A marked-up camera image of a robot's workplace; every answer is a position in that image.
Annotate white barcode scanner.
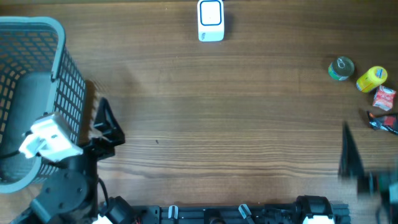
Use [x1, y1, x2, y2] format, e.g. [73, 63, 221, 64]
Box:
[197, 0, 224, 42]

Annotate yellow mentos gum jar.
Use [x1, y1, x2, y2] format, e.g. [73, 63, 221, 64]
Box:
[356, 66, 388, 93]

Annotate kleenex tissue pack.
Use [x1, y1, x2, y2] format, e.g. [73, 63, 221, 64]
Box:
[373, 85, 397, 111]

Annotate black left camera cable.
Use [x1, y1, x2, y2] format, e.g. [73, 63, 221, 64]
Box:
[0, 149, 22, 161]

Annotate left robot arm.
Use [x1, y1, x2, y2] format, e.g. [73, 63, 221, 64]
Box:
[11, 98, 125, 223]

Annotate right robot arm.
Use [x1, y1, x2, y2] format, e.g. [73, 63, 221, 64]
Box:
[296, 123, 397, 223]

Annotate metal tin can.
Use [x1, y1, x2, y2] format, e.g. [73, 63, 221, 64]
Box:
[328, 56, 355, 81]

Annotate grey plastic mesh basket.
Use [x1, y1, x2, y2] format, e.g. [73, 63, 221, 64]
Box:
[1, 16, 86, 194]

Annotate black red snack wrapper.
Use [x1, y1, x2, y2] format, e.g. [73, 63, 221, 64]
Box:
[367, 111, 397, 135]

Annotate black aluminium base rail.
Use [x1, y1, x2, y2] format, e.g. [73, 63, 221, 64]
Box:
[130, 202, 351, 224]

